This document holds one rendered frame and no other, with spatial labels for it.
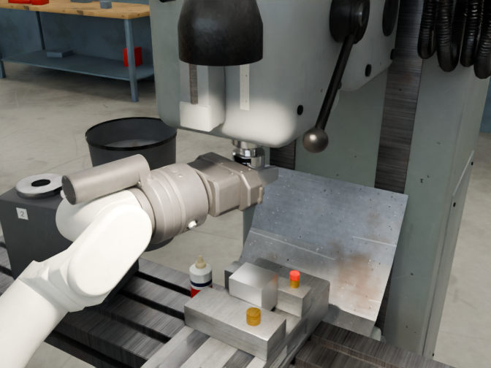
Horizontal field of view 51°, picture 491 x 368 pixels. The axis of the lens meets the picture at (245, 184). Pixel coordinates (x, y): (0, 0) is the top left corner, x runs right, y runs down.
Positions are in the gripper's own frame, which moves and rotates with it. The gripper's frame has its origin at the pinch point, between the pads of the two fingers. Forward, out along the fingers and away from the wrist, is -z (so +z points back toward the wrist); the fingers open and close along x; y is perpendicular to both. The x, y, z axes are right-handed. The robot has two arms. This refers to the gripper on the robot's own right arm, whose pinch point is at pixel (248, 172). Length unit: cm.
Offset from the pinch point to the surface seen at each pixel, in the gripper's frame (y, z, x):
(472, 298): 121, -169, 23
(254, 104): -13.2, 7.0, -8.2
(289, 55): -18.9, 4.9, -11.4
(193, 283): 25.6, 1.1, 12.7
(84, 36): 77, -259, 572
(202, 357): 24.9, 12.0, -3.3
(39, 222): 16.7, 17.9, 36.6
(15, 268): 29, 21, 44
